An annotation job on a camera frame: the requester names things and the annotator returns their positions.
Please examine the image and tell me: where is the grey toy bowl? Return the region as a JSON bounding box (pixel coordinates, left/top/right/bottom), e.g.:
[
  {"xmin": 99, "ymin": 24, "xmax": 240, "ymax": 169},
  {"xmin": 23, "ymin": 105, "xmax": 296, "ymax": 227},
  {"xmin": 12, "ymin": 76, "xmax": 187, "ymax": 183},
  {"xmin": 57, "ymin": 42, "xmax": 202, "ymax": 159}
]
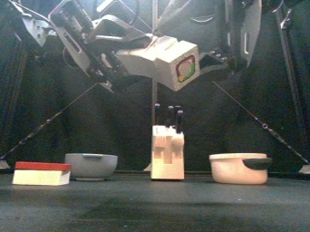
[{"xmin": 64, "ymin": 152, "xmax": 119, "ymax": 181}]

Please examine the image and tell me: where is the white box with colourful print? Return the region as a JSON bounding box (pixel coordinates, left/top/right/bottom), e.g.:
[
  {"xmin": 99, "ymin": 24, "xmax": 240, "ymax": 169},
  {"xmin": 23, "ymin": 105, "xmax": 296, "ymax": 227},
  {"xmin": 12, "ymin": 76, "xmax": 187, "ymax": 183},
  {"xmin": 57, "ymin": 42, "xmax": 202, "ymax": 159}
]
[{"xmin": 115, "ymin": 35, "xmax": 200, "ymax": 92}]

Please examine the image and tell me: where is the thin diagonal frame rod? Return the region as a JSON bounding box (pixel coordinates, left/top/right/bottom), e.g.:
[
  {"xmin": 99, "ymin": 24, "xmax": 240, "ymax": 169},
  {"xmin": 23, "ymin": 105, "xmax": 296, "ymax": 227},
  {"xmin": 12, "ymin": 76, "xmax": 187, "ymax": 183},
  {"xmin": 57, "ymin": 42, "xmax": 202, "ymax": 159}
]
[
  {"xmin": 0, "ymin": 82, "xmax": 100, "ymax": 160},
  {"xmin": 211, "ymin": 81, "xmax": 310, "ymax": 166}
]

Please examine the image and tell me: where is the vertical metal frame pole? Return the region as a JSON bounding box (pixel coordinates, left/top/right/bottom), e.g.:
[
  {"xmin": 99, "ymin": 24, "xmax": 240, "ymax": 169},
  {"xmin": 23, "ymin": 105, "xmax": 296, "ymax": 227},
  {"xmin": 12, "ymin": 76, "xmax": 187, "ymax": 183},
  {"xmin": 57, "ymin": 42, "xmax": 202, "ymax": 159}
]
[{"xmin": 151, "ymin": 0, "xmax": 160, "ymax": 127}]

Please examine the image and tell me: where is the wooden toy knife block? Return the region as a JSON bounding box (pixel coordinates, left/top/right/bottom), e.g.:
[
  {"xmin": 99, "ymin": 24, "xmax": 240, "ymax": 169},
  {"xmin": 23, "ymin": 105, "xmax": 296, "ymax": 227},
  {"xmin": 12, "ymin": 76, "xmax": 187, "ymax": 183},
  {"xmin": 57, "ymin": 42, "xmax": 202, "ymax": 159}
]
[{"xmin": 149, "ymin": 124, "xmax": 187, "ymax": 181}]

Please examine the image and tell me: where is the white pot with dark rim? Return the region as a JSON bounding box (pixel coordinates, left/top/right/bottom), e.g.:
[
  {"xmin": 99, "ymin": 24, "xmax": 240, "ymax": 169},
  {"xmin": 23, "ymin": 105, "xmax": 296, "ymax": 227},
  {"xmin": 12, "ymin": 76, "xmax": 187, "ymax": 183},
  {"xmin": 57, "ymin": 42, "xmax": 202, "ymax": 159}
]
[{"xmin": 208, "ymin": 152, "xmax": 274, "ymax": 186}]

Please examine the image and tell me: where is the dark vertical frame post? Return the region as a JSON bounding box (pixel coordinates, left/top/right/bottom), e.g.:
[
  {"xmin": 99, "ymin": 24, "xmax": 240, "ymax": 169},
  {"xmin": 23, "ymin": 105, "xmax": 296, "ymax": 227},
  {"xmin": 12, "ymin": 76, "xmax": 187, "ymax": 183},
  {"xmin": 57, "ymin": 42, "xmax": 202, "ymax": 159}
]
[{"xmin": 275, "ymin": 5, "xmax": 306, "ymax": 146}]

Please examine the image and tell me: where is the black handled toy knife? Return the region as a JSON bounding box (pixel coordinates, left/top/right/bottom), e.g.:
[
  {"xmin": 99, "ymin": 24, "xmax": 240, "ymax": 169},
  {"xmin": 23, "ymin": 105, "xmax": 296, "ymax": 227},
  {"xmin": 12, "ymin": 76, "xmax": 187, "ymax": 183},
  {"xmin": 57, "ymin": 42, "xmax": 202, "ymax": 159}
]
[
  {"xmin": 175, "ymin": 110, "xmax": 184, "ymax": 134},
  {"xmin": 153, "ymin": 103, "xmax": 161, "ymax": 127},
  {"xmin": 165, "ymin": 105, "xmax": 175, "ymax": 128}
]

